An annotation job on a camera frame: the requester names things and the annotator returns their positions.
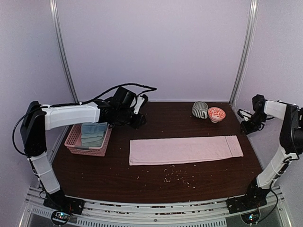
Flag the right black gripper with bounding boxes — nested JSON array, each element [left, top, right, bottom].
[[241, 113, 267, 135]]

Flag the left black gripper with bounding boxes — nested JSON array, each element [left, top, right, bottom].
[[116, 107, 146, 130]]

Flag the pink towel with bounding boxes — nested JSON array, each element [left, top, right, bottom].
[[129, 135, 244, 166]]

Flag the pink plastic basket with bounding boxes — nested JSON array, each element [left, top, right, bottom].
[[64, 124, 112, 157]]

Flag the green panda towel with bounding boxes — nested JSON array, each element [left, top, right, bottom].
[[81, 134, 104, 147]]

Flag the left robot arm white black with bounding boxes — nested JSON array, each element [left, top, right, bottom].
[[16, 86, 148, 210]]

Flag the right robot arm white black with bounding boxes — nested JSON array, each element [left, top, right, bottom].
[[237, 95, 303, 209]]

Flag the red patterned bowl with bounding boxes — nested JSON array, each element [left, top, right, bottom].
[[208, 107, 226, 123]]

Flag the blue towel back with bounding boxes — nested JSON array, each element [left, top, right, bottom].
[[81, 123, 107, 139]]

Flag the striped grey mug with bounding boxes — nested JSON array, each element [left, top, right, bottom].
[[192, 101, 208, 119]]

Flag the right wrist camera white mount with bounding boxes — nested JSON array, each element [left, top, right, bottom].
[[237, 109, 253, 122]]

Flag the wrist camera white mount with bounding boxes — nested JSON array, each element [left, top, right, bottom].
[[133, 94, 148, 114], [237, 109, 253, 122]]

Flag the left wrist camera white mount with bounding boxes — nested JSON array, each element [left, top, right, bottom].
[[133, 94, 148, 114]]

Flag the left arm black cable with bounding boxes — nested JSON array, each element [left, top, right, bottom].
[[13, 82, 158, 156]]

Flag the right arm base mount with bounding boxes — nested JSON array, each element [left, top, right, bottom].
[[226, 196, 267, 225]]

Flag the front aluminium rail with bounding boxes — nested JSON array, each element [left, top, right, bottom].
[[23, 186, 287, 227]]

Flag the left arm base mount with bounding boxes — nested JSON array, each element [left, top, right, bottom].
[[43, 197, 85, 226]]

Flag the right aluminium frame post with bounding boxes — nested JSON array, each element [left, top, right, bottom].
[[229, 0, 259, 106]]

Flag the aluminium frame post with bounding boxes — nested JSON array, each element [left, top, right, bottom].
[[229, 0, 259, 106], [49, 0, 79, 103]]

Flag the left aluminium frame post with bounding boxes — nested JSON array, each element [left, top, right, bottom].
[[49, 0, 79, 103]]

